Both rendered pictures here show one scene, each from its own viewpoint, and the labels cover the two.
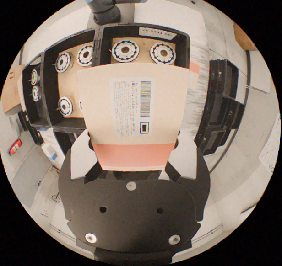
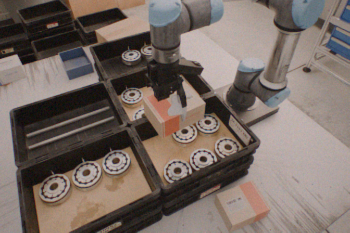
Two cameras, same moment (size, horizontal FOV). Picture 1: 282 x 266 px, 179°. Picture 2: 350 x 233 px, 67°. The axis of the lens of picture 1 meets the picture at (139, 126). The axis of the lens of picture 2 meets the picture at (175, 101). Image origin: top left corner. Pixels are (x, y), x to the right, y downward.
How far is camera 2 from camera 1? 0.79 m
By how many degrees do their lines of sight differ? 64
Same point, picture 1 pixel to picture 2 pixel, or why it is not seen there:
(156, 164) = (161, 115)
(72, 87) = not seen: hidden behind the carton
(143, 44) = (224, 134)
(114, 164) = (151, 101)
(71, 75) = not seen: hidden behind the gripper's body
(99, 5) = (239, 79)
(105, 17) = (234, 96)
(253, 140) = not seen: outside the picture
